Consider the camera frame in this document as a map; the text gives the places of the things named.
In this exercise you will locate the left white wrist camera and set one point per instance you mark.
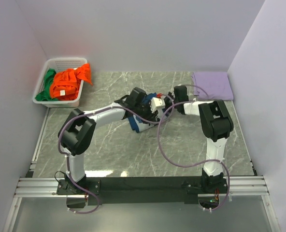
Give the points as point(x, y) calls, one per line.
point(157, 103)

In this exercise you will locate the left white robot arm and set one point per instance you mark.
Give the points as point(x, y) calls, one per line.
point(75, 136)

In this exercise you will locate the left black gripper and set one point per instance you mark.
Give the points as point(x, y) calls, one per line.
point(150, 116)

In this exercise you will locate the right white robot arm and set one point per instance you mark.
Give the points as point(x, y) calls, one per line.
point(216, 125)

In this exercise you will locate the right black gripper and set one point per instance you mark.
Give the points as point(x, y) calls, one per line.
point(166, 100)

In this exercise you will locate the orange t shirt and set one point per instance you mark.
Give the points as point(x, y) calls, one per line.
point(66, 84)

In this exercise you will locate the blue t shirt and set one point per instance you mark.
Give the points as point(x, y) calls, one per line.
point(139, 125)

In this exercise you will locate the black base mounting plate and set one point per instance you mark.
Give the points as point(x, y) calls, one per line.
point(165, 189)

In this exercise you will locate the folded purple t shirt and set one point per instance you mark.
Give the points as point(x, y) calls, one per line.
point(212, 86)

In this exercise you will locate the white plastic laundry basket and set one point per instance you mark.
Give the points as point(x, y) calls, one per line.
point(59, 65)

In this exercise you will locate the green t shirt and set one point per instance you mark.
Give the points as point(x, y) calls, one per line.
point(45, 94)

